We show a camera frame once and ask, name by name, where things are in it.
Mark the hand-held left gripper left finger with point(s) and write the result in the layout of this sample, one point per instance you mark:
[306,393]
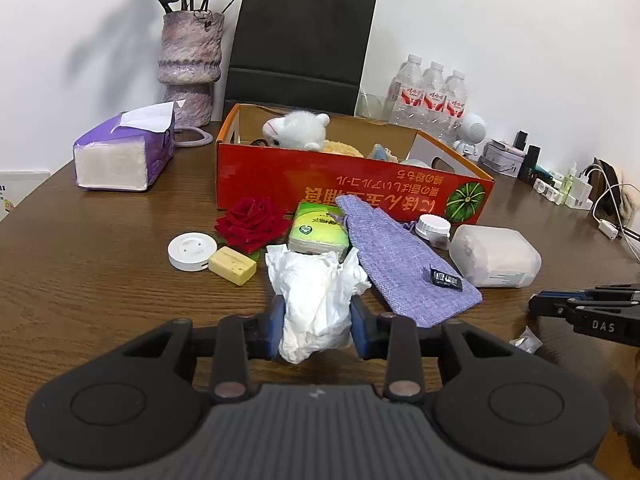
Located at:
[274,331]

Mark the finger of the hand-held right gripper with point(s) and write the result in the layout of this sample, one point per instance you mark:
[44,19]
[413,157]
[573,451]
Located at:
[550,305]
[615,292]

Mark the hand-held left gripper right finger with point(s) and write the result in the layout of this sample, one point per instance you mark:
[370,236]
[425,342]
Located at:
[361,332]

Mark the white tissue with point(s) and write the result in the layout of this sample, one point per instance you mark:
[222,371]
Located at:
[315,300]

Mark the purple woven pouch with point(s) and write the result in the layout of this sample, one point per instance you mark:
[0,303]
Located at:
[400,270]

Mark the white plastic jar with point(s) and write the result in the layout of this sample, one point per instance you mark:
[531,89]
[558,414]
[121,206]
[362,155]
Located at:
[492,255]

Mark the green tissue packet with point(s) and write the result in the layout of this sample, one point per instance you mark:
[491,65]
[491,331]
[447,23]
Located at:
[315,230]

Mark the red cardboard box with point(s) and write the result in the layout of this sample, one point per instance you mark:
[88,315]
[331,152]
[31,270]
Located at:
[280,180]

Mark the clear crinkled wrapper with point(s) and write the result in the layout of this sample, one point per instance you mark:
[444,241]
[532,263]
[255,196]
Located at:
[525,340]

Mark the yellow soap block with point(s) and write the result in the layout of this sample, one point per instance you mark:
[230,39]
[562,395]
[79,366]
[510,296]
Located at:
[230,265]

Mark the brown furry item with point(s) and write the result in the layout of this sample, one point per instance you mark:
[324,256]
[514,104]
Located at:
[626,195]

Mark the small black packet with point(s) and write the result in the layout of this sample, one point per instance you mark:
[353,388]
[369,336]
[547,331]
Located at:
[444,279]

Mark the white charger block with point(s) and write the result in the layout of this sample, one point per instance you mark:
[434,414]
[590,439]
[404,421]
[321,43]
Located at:
[580,190]

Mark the red rose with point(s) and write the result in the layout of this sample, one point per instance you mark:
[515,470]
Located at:
[250,222]

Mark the white pill case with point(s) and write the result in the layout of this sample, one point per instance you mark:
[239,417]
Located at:
[547,190]

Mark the white round disc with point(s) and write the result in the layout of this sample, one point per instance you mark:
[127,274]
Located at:
[190,250]

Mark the small clear bottle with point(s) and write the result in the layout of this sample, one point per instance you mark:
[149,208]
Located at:
[569,182]

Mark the small white-capped jar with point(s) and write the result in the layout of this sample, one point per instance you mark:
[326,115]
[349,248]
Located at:
[432,225]

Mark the grey storage box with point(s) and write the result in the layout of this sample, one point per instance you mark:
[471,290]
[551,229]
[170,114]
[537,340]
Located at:
[500,160]

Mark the small blue fabric toy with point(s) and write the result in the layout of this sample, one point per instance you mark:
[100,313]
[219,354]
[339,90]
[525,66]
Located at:
[381,152]

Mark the white robot figurine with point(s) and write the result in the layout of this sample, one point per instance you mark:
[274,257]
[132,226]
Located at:
[472,130]

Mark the white and yellow plush toy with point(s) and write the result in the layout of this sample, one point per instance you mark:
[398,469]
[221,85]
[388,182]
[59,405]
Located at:
[300,130]

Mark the red label water bottle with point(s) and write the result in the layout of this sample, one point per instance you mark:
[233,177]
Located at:
[456,105]
[434,97]
[406,95]

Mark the clear glass cup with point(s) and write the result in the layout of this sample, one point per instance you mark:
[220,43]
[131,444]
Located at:
[370,105]

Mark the purple tissue pack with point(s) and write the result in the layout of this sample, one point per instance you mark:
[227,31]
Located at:
[110,165]

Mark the purple ceramic vase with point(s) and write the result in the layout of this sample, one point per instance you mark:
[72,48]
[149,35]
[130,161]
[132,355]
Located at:
[190,60]

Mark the black paper bag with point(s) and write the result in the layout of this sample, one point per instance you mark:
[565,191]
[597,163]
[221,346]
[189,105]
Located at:
[300,35]

